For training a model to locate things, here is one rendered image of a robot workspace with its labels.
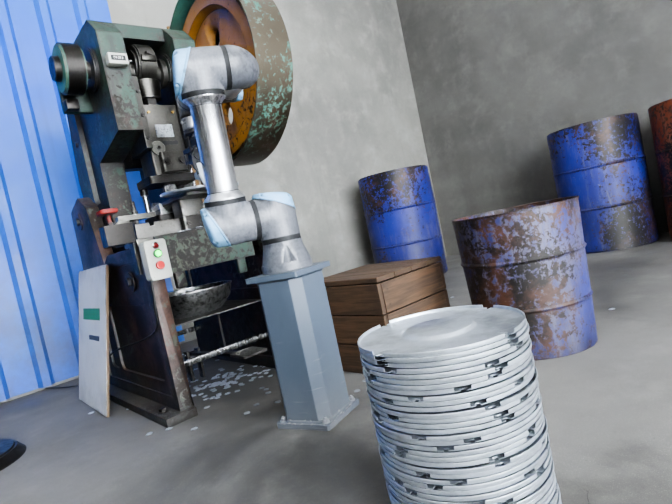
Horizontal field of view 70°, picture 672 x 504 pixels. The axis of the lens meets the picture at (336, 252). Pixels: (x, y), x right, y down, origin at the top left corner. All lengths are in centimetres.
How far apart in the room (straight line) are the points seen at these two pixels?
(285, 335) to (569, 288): 89
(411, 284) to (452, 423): 104
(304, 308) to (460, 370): 69
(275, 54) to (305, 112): 212
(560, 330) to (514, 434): 89
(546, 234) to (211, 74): 108
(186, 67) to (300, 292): 66
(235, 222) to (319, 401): 55
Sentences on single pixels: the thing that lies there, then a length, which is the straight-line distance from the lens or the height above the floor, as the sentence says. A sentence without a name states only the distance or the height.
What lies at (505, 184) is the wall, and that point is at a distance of 475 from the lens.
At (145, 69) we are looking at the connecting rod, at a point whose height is 132.
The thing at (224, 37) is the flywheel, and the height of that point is 147.
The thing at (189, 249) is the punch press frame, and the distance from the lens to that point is 189.
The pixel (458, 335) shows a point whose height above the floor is 33.
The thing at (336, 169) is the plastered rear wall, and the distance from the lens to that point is 425.
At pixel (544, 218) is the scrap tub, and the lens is 161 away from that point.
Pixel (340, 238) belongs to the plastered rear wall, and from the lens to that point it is 415.
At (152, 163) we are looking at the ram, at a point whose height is 94.
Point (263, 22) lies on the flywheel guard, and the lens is 215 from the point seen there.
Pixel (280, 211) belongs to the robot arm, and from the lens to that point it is 138.
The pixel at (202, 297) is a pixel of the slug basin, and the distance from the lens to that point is 199.
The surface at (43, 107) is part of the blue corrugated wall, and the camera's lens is 332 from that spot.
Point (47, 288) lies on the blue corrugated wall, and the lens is 313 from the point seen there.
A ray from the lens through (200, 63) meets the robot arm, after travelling 139.
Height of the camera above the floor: 55
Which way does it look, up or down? 3 degrees down
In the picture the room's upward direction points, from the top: 12 degrees counter-clockwise
